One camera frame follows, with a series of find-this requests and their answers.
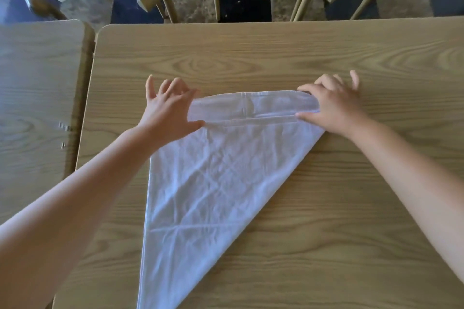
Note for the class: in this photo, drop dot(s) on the person's left hand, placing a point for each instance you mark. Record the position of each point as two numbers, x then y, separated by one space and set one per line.
166 117

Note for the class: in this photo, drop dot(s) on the person's right hand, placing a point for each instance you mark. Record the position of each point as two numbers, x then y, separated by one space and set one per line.
337 109

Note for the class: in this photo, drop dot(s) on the person's left thumb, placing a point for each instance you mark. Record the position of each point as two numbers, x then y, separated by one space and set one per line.
194 125

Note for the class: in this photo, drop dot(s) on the person's right middle finger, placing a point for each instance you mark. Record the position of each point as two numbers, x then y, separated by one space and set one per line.
327 80

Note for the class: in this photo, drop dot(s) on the person's right thumb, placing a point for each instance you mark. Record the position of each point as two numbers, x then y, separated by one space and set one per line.
307 115

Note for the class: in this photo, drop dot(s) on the person's left little finger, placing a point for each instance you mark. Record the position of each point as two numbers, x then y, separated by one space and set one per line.
150 88

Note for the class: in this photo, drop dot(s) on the person's left middle finger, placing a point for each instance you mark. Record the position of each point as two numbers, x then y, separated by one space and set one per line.
179 86

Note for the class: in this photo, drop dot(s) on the person's right little finger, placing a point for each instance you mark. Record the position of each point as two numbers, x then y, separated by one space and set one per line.
355 79

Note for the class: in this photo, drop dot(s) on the white cloth napkin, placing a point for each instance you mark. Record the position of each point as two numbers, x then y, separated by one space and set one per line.
203 182

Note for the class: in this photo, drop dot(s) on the person's right forearm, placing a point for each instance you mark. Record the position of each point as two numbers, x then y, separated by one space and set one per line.
417 182

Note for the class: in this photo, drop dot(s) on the person's left forearm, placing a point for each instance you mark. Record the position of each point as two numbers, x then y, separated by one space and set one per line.
72 196

